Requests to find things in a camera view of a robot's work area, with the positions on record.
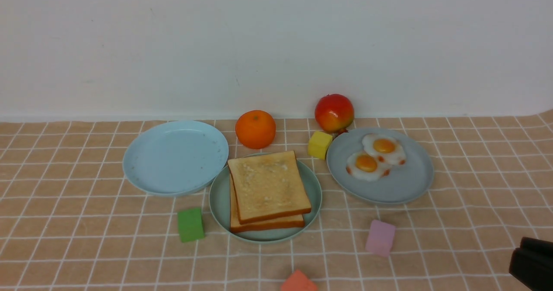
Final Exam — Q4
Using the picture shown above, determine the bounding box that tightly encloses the red apple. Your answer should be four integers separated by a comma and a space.
315, 93, 354, 134

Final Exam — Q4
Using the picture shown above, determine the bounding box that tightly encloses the orange fruit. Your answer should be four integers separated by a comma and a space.
235, 110, 277, 150

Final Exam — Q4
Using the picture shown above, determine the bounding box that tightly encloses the green plate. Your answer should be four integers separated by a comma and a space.
209, 161, 323, 244

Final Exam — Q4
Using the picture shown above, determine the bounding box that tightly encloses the fried egg underneath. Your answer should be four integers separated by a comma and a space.
346, 152, 392, 182

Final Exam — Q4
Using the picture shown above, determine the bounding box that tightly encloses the pink cube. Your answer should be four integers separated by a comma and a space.
365, 220, 396, 258

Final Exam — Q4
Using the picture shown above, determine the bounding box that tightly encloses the fried egg back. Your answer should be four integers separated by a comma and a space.
361, 133, 407, 166

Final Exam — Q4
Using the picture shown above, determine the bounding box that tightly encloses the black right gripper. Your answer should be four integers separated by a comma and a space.
509, 237, 553, 291

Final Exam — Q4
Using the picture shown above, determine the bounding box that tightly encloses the yellow cube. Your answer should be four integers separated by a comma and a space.
308, 130, 334, 160

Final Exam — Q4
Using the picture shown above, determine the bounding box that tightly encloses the light blue plate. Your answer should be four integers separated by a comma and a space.
122, 120, 229, 197

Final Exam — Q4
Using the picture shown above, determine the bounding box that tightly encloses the toast slice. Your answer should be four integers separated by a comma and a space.
229, 176, 305, 233
228, 150, 312, 224

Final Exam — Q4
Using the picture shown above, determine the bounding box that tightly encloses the grey-blue plate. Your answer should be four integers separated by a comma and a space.
326, 128, 434, 205

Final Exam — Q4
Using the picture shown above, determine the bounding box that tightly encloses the green cube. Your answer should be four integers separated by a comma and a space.
177, 208, 205, 243

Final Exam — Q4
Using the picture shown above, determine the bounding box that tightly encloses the orange cube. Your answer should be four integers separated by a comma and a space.
280, 270, 318, 291

